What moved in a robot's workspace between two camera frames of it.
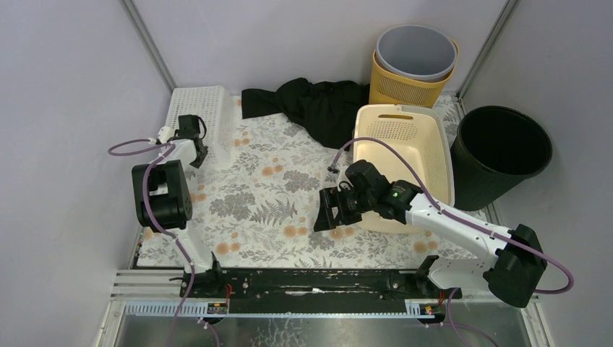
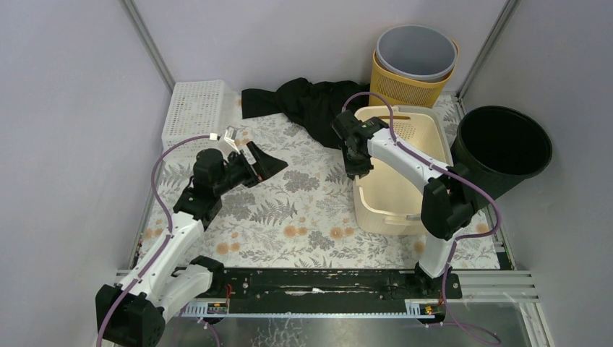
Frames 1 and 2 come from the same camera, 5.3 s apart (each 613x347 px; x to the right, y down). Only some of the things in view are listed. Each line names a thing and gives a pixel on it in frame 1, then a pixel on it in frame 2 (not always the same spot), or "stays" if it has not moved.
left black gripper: x=199 y=152 → x=249 y=163
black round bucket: x=494 y=149 stays
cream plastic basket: x=410 y=143 stays
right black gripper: x=331 y=197 → x=360 y=170
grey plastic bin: x=416 y=52 stays
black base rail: x=327 y=290 stays
